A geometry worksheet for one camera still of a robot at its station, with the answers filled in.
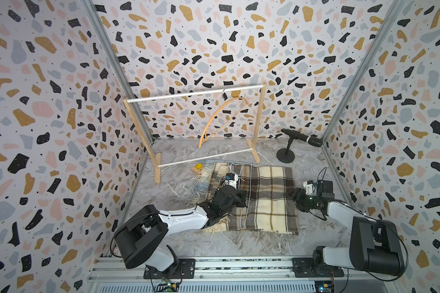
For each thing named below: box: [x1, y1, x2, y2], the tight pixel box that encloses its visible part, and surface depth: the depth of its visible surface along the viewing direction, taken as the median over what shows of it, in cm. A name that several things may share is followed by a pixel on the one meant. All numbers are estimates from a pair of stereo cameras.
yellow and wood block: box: [190, 162, 204, 175], surface depth 108 cm
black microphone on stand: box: [276, 128, 323, 164], surface depth 102 cm
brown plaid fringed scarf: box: [185, 161, 300, 236], surface depth 91 cm
